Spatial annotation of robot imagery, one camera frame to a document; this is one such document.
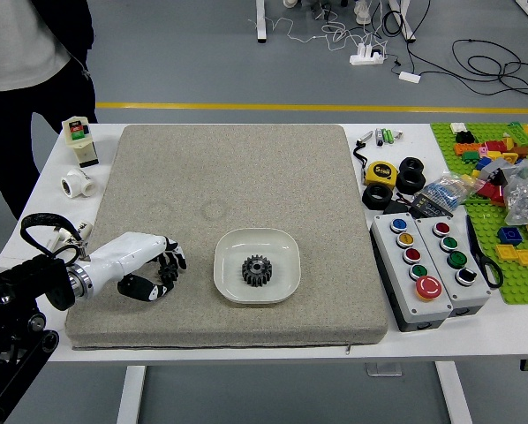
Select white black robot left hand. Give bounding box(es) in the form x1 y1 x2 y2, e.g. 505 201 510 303
80 231 188 304

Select small black gear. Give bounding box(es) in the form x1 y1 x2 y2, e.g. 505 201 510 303
156 256 179 284

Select big black gear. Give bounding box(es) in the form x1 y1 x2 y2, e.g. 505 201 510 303
240 254 273 287

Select big black hex nut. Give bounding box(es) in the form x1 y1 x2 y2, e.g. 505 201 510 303
362 183 395 210
399 156 426 174
396 169 427 193

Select grey five-button control box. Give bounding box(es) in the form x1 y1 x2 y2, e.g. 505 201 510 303
369 213 454 333

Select grey four-button control box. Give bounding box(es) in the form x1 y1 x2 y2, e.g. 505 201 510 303
416 216 492 318

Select white pipe tee fitting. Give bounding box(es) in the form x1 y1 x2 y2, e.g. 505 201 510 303
61 166 98 200

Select white square dish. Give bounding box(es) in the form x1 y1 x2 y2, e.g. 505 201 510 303
213 227 301 306

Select white table leg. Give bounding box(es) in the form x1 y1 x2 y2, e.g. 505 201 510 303
434 361 473 424
116 365 147 424

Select grey-brown mat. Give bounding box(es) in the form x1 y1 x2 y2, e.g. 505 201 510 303
64 124 389 351

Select person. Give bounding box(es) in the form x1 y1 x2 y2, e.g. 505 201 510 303
0 0 100 221

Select yellow tape measure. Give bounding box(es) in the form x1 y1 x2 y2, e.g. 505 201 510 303
364 160 399 188

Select black display module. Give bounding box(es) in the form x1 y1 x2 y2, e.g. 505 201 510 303
411 193 454 220

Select white power strip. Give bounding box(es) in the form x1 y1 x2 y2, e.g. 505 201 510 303
350 42 387 66

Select plastic bag of blue parts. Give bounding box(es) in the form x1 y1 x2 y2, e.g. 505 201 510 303
418 171 481 209

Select black scissors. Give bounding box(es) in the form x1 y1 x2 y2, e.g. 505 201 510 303
465 215 504 290

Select green brick baseplate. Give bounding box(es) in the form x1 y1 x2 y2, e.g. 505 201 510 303
430 122 528 306

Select red toy brick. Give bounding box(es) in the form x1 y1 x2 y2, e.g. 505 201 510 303
479 182 506 204

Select blue toy brick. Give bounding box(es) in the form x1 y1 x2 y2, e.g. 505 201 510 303
498 226 524 246

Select plastic bag of silver nuts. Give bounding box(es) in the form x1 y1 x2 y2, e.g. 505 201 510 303
503 154 528 227

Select cream switch box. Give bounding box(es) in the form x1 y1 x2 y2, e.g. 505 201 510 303
62 116 100 169

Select silver stick with black lanyard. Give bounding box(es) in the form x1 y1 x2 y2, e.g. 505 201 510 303
353 130 375 178

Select clear under-table bracket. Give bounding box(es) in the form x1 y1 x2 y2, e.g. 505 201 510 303
365 361 403 377

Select white floor cable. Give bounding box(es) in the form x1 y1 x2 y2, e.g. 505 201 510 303
248 3 391 55

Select black floor cable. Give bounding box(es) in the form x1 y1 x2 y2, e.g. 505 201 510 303
451 38 528 111

